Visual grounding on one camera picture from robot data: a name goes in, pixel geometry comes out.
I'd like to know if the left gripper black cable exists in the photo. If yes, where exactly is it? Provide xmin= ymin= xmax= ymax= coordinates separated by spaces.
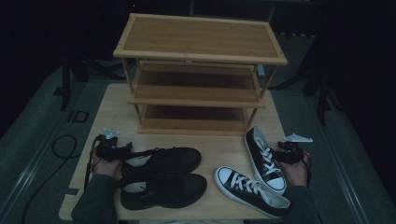
xmin=83 ymin=135 xmax=104 ymax=190

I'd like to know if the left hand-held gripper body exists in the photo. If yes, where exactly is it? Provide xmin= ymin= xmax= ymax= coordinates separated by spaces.
xmin=94 ymin=127 xmax=125 ymax=162

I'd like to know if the person's left hand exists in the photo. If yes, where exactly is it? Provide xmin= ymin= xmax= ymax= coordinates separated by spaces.
xmin=92 ymin=148 xmax=122 ymax=178

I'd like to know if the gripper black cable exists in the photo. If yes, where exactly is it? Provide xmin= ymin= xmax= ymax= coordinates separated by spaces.
xmin=302 ymin=151 xmax=313 ymax=188
xmin=83 ymin=135 xmax=104 ymax=190

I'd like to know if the person's right hand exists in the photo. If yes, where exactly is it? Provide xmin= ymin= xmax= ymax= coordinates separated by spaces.
xmin=278 ymin=152 xmax=312 ymax=188

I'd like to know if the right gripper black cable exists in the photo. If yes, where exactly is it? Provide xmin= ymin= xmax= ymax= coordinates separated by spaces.
xmin=302 ymin=151 xmax=313 ymax=188

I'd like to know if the black metal stand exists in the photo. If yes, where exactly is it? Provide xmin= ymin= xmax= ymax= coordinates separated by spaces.
xmin=60 ymin=52 xmax=125 ymax=111
xmin=269 ymin=36 xmax=344 ymax=125

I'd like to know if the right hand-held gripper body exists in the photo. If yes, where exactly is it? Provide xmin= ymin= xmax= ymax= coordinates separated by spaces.
xmin=277 ymin=133 xmax=314 ymax=165

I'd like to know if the black white canvas sneaker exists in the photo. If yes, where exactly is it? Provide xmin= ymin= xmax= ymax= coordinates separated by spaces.
xmin=243 ymin=125 xmax=288 ymax=196
xmin=213 ymin=165 xmax=291 ymax=219

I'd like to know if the black floor cable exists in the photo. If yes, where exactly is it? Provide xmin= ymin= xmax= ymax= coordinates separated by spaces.
xmin=20 ymin=133 xmax=78 ymax=224

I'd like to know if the wooden three-tier shoe rack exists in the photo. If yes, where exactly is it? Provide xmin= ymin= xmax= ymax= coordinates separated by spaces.
xmin=112 ymin=12 xmax=289 ymax=137

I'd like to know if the black lace-up shoe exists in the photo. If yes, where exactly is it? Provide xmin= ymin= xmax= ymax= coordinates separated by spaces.
xmin=120 ymin=173 xmax=208 ymax=211
xmin=120 ymin=147 xmax=203 ymax=178

